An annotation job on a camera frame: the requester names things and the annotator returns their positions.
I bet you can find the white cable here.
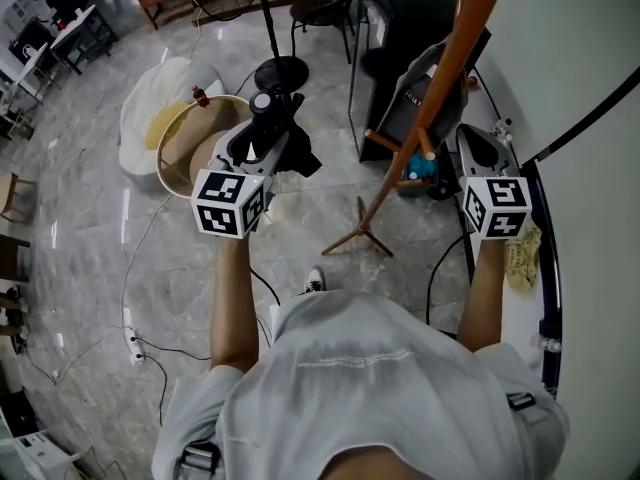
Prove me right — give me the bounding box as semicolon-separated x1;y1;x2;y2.
120;192;174;330

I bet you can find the black chair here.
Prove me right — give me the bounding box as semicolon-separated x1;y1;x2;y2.
289;0;370;65

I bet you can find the grey hanging garment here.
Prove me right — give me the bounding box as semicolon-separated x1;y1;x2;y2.
378;39;470;150

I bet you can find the white table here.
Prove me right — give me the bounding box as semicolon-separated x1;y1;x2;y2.
48;4;120;77

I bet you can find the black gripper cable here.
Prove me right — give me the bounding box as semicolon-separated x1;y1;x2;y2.
425;231;474;327
249;266;282;307

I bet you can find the black power strip cable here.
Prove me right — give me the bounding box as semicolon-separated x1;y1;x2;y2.
133;336;214;427

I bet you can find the small clear bottle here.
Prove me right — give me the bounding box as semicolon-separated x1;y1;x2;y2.
529;334;564;355

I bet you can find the black standing fan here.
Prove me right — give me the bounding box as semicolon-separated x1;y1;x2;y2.
238;0;311;95

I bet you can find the black cabinet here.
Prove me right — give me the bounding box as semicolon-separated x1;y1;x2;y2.
358;0;492;165

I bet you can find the white power strip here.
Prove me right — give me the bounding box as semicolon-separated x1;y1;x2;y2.
124;326;147;365

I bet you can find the brown wooden coat rack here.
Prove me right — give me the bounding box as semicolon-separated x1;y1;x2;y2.
320;0;512;259

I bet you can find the person's white t-shirt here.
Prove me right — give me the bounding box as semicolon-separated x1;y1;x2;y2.
151;289;572;480

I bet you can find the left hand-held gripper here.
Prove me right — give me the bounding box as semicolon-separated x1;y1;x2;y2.
190;117;294;240

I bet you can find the person's left forearm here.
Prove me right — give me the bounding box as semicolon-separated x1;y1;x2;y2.
209;234;262;375

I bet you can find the person's right forearm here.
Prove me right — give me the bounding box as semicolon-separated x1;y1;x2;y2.
456;237;507;354

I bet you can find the small wooden stool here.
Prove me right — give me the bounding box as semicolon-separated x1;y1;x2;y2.
0;171;39;225

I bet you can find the round beige tub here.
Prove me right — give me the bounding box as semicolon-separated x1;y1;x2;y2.
155;93;252;200

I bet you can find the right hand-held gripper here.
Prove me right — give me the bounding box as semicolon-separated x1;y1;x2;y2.
454;123;534;242

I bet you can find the person's white shoe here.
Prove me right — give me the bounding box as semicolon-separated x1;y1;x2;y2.
298;265;328;298

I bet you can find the yellow patterned cloth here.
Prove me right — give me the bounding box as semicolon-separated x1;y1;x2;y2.
503;226;544;295

